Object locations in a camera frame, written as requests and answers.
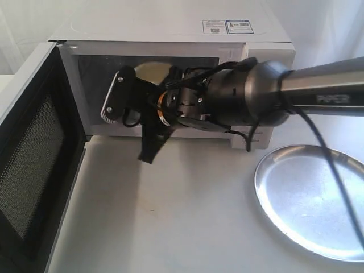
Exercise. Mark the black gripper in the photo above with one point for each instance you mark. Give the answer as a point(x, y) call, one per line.
point(173, 104)

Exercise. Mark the cream ceramic bowl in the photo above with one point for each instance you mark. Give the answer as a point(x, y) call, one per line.
point(154, 72)

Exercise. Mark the white microwave door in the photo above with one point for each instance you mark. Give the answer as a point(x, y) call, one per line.
point(42, 146)

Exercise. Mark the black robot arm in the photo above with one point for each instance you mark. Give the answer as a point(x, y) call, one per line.
point(246, 93)

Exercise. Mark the white microwave oven body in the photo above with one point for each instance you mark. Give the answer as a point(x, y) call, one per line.
point(102, 36)

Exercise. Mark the blue white warning sticker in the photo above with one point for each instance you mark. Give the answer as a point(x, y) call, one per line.
point(227, 27)

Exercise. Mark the round silver metal tray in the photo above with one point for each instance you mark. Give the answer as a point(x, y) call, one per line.
point(298, 193)

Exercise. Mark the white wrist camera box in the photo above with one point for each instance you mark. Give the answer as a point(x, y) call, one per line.
point(118, 94)

